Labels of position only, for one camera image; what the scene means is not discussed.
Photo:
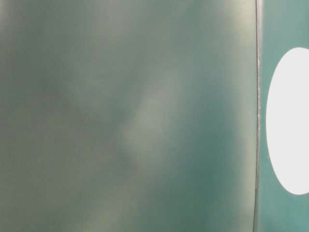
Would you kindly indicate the white round bowl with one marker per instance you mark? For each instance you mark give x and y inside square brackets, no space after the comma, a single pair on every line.
[287,121]

